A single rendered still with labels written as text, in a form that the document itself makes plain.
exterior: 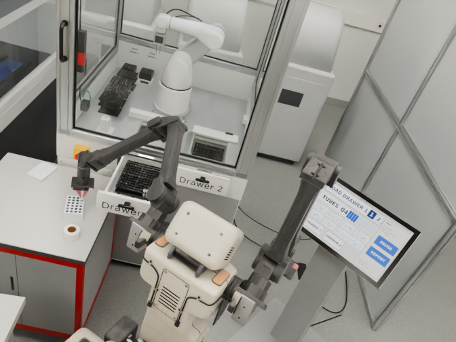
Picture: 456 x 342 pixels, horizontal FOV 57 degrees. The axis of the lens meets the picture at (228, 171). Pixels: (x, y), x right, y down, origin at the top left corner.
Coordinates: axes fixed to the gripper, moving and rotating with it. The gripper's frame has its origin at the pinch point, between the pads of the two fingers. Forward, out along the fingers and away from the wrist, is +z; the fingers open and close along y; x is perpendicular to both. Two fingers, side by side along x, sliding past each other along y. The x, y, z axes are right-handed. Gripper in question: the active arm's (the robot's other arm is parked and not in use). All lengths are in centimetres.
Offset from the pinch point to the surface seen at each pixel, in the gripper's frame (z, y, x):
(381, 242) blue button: -33, -127, 52
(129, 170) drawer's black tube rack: -8.2, -22.0, -11.6
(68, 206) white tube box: 1.5, 5.4, 6.4
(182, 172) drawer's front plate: -9, -49, -12
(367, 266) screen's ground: -24, -122, 58
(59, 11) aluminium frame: -75, 15, -35
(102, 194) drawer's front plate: -11.1, -8.8, 9.7
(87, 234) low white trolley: 4.5, -4.0, 20.5
